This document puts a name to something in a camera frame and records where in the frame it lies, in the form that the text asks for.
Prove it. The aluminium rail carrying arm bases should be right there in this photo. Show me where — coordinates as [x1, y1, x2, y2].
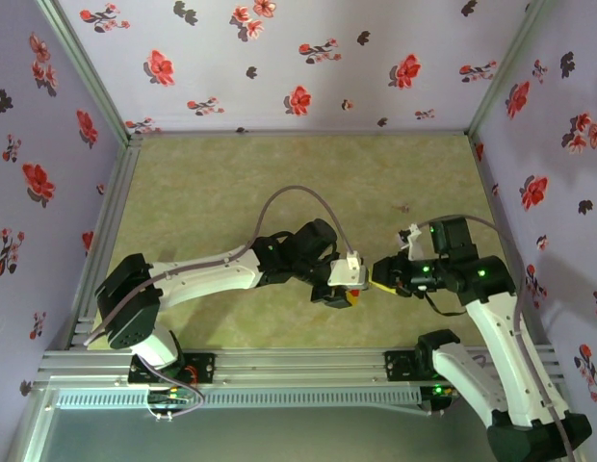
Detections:
[38, 349, 567, 389]

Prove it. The grey metal sheet panel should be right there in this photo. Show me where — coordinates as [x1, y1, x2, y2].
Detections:
[4, 387, 586, 462]

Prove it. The right gripper thin black cable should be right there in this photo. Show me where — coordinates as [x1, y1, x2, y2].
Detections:
[423, 291, 468, 318]

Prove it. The left arm grey cable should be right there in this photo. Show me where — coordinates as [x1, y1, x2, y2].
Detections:
[84, 185, 357, 423]

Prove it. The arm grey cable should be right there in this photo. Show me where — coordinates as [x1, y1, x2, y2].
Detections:
[84, 185, 357, 423]
[416, 214, 577, 462]

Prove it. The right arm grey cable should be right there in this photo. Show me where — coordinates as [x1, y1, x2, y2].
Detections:
[416, 214, 577, 462]

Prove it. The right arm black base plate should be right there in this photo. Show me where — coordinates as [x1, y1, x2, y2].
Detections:
[383, 349, 466, 384]

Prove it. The aluminium side rail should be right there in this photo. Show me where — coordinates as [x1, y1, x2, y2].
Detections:
[66, 134, 143, 350]
[469, 132, 555, 347]

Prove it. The grey slotted cable duct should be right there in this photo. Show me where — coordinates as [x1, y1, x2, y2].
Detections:
[54, 387, 424, 411]

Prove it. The thin aluminium wall rail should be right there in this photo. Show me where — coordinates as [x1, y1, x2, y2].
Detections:
[129, 128, 473, 139]

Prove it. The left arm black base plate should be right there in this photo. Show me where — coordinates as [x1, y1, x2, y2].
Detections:
[127, 352, 217, 386]

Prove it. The aluminium corner post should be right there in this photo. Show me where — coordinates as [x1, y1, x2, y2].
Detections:
[36, 0, 131, 143]
[466, 0, 555, 136]

